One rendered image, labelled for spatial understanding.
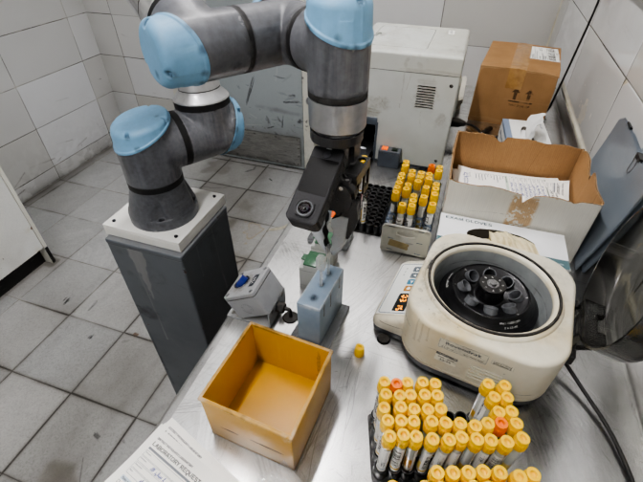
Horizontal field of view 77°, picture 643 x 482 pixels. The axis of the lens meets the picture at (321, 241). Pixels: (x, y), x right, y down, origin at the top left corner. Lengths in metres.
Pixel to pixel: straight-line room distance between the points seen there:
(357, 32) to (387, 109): 0.66
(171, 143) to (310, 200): 0.43
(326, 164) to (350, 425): 0.37
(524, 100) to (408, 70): 0.52
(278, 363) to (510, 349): 0.34
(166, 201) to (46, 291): 1.53
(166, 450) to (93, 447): 1.13
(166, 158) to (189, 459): 0.55
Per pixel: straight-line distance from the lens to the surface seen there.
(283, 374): 0.68
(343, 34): 0.48
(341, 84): 0.49
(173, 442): 0.65
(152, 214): 0.93
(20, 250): 2.40
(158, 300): 1.09
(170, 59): 0.49
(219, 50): 0.50
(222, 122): 0.91
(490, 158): 1.11
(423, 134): 1.14
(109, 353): 1.97
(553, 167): 1.13
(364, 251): 0.88
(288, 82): 2.64
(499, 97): 1.49
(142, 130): 0.85
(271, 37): 0.54
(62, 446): 1.82
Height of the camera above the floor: 1.46
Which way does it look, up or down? 41 degrees down
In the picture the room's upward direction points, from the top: straight up
